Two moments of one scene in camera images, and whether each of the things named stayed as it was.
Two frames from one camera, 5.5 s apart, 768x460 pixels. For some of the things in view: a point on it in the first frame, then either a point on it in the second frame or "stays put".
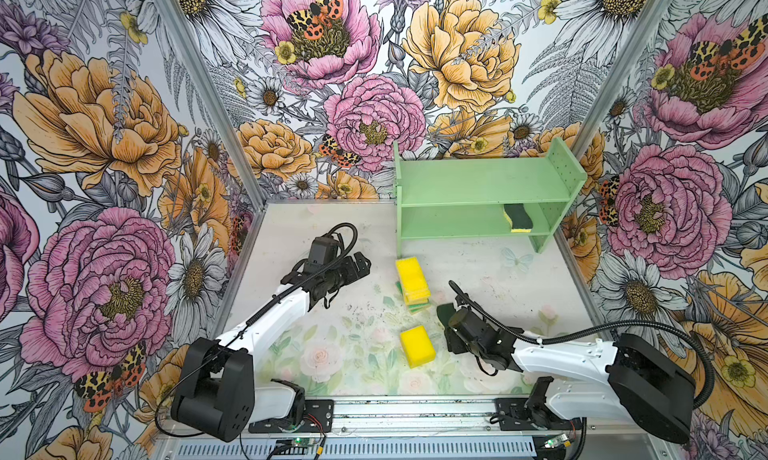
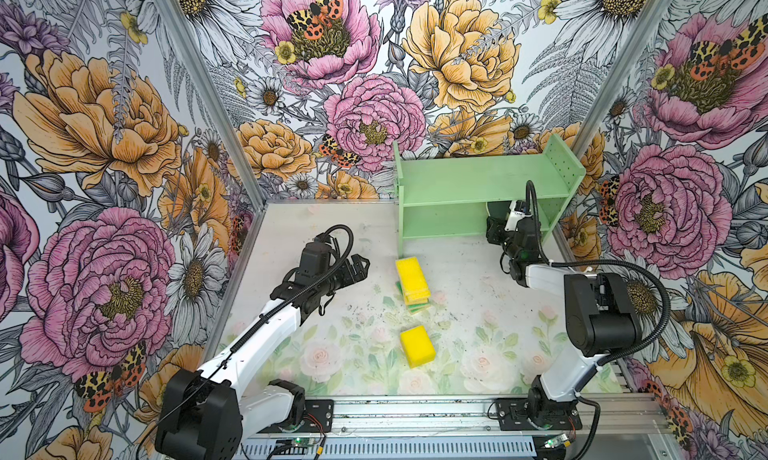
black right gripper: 452,342 to 495,230
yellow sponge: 413,282 stays put
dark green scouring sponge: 445,312 to 499,209
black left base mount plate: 318,417 stays put
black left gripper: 351,270 stays put
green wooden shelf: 440,197 stays put
